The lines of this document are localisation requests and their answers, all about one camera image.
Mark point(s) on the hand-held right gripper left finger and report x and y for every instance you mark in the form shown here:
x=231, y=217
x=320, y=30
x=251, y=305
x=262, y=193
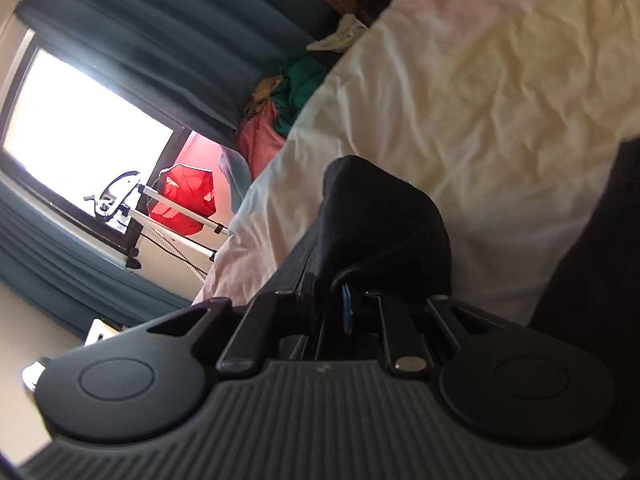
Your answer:
x=265, y=325

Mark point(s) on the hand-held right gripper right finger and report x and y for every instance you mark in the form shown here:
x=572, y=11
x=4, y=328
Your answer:
x=346, y=310

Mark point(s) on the light blue cloth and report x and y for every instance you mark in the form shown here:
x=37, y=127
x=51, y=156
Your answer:
x=235, y=170

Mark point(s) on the green cloth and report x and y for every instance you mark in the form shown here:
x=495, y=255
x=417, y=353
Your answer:
x=300, y=90

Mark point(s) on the white floor appliance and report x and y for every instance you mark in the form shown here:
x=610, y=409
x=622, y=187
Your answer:
x=102, y=331

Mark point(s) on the garment steamer stand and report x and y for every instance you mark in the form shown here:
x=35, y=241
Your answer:
x=130, y=195

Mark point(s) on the red garment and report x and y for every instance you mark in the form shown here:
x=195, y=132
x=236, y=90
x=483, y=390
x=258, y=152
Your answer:
x=185, y=197

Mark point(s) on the black clothes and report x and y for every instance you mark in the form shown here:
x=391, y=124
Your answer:
x=385, y=220

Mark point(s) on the dark framed window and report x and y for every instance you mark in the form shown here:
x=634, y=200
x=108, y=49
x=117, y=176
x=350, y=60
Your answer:
x=75, y=125

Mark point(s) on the beige cloth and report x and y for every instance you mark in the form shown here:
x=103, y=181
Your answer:
x=261, y=95

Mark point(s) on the teal curtain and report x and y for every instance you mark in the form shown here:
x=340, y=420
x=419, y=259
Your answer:
x=75, y=270
x=165, y=35

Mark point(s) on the pastel bed sheet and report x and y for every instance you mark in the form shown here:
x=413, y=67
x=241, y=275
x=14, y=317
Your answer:
x=500, y=100

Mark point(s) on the dark cloth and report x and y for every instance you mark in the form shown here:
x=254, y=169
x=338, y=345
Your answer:
x=600, y=260

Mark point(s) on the white cloth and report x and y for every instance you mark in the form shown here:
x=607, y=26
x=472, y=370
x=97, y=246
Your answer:
x=342, y=35

